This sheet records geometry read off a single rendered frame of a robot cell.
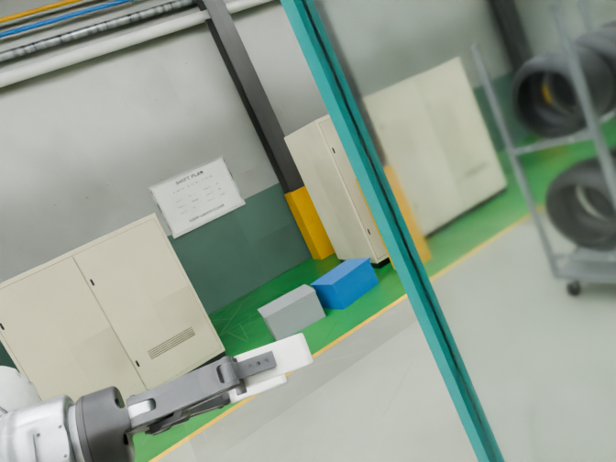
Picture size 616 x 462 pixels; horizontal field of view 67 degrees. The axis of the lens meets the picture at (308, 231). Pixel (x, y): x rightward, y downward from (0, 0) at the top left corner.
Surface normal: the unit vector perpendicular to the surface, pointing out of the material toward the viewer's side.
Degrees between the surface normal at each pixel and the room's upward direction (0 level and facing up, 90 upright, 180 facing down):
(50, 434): 64
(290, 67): 90
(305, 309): 90
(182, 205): 90
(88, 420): 48
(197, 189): 90
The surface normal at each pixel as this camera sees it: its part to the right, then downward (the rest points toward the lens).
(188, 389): -0.21, -0.27
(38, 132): 0.39, 0.00
